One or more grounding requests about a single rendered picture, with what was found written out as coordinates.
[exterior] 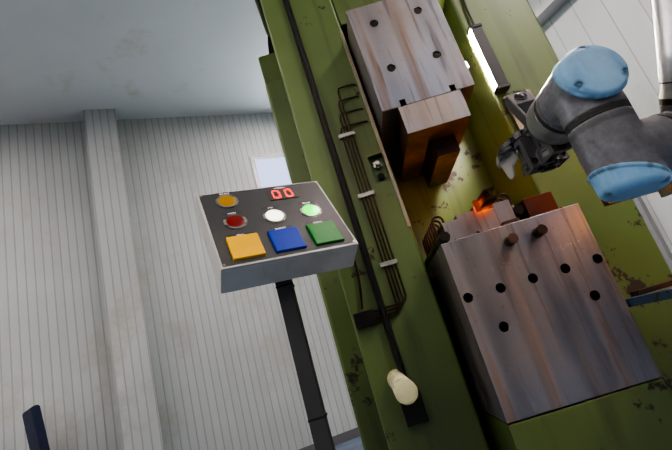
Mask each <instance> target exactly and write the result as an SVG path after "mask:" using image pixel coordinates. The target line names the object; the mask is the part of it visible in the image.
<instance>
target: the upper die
mask: <svg viewBox="0 0 672 450"><path fill-rule="evenodd" d="M470 117H471V113H470V111H469V109H468V106H467V104H466V102H465V99H464V97H463V95H462V93H461V90H460V89H459V90H456V91H452V92H449V93H446V94H442V95H439V96H436V97H432V98H429V99H425V100H422V101H419V102H415V103H412V104H409V105H405V106H402V107H399V108H398V114H397V125H396V136H395V147H394V158H393V162H394V165H395V167H396V170H397V173H398V176H399V179H400V181H401V182H403V181H407V180H410V179H413V178H417V177H420V176H423V173H424V169H425V165H426V161H427V158H428V154H429V150H430V146H431V143H432V140H435V139H439V138H442V137H445V136H449V135H452V134H454V135H455V137H456V140H457V142H458V144H460V142H461V140H462V137H463V135H464V132H465V130H466V127H467V125H468V122H469V120H470Z"/></svg>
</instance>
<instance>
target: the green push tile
mask: <svg viewBox="0 0 672 450"><path fill-rule="evenodd" d="M306 229H307V231H308V232H309V234H310V236H311V238H312V239H313V241H314V243H315V245H316V246H320V245H325V244H331V243H336V242H342V241H344V237H343V235H342V234H341V232H340V231H339V229H338V228H337V226H336V225H335V223H334V222H333V220H331V221H325V222H319V223H313V224H307V225H306Z"/></svg>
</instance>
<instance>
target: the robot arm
mask: <svg viewBox="0 0 672 450"><path fill-rule="evenodd" d="M651 5H652V15H653V26H654V36H655V47H656V57H657V68H658V78H659V89H660V92H659V96H658V99H659V109H660V113H659V114H655V115H651V116H649V117H646V118H642V119H639V117H638V115H637V114H636V112H635V110H634V108H633V107H632V105H631V103H630V101H629V99H628V98H627V96H626V94H625V93H624V91H623V89H624V88H625V87H626V85H627V83H628V78H629V68H628V65H627V63H626V61H625V60H624V59H623V57H622V56H621V55H619V54H618V53H617V52H615V51H614V50H612V49H610V48H607V47H604V46H600V45H583V46H579V47H576V48H574V49H572V50H570V51H569V52H567V53H566V54H565V55H564V56H563V58H562V59H561V60H560V61H559V62H558V63H557V64H556V65H555V66H554V68H553V71H552V74H551V75H550V77H549V78H548V80H547V82H546V83H545V85H544V86H543V88H542V89H541V91H540V93H539V94H538V95H537V96H536V98H535V97H534V96H533V95H532V94H531V93H530V92H529V91H528V90H525V91H521V92H518V93H514V94H511V95H507V96H506V97H505V106H506V107H507V108H508V109H509V110H510V111H511V112H512V114H513V115H514V116H515V117H516V118H517V119H518V120H519V121H520V122H521V123H522V124H523V125H524V128H523V129H520V130H518V131H516V132H515V133H514V134H513V135H512V136H511V137H510V138H508V140H507V141H506V142H504V143H503V144H502V145H501V146H500V147H499V148H498V151H497V157H496V164H497V167H498V168H499V169H500V168H502V169H503V170H504V172H505V173H506V175H507V176H508V178H509V179H514V178H515V169H514V166H515V164H516V163H517V162H518V159H519V156H518V153H519V155H520V157H521V160H522V163H523V164H522V165H521V167H520V169H521V171H522V174H523V176H524V178H526V177H527V176H528V175H532V174H536V173H540V172H541V173H543V172H547V171H550V170H553V169H555V168H556V167H558V168H559V167H560V166H561V165H562V164H563V163H564V162H565V161H566V160H567V159H568V158H569V157H570V156H569V154H568V152H567V150H570V149H572V148H573V150H574V152H575V154H576V156H577V158H578V160H579V162H580V164H581V166H582V168H583V170H584V172H585V174H586V176H587V181H588V183H589V184H590V185H591V186H592V187H593V189H594V191H595V192H596V194H597V196H598V197H599V198H600V199H601V200H603V201H606V202H619V201H625V200H629V199H632V198H635V197H640V196H643V195H646V194H649V193H652V192H655V191H657V190H659V189H661V188H663V187H665V186H667V185H668V184H670V183H671V181H672V0H651ZM517 152H518V153H517ZM524 167H525V168H526V170H525V168H524ZM526 171H527V173H526Z"/></svg>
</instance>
